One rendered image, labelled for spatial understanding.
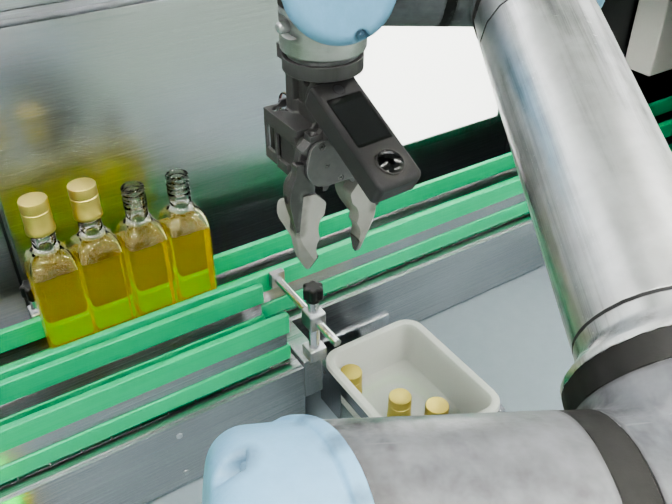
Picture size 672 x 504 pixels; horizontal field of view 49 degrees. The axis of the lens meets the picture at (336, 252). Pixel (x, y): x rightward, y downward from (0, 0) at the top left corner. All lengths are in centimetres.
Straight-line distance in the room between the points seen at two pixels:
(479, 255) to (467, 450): 108
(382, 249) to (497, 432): 93
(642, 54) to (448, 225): 66
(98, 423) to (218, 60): 51
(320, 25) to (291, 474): 32
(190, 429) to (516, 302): 66
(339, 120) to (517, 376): 72
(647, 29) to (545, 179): 134
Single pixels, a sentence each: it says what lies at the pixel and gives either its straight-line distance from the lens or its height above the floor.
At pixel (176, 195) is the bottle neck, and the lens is 97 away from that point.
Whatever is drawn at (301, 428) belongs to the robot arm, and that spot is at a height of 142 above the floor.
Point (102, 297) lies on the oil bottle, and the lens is 99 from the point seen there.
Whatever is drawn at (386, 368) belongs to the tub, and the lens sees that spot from 120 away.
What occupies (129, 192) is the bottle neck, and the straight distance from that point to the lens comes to 94.
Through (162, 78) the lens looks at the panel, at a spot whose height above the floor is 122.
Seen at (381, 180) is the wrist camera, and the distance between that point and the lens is 60.
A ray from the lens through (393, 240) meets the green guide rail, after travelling 118.
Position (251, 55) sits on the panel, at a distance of 110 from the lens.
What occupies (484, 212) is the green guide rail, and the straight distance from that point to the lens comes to 130.
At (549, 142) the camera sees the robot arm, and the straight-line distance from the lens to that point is 39.
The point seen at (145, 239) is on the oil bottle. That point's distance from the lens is 97.
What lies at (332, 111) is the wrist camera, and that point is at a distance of 63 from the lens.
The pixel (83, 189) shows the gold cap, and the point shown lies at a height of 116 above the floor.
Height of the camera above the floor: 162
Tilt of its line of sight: 36 degrees down
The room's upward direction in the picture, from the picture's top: straight up
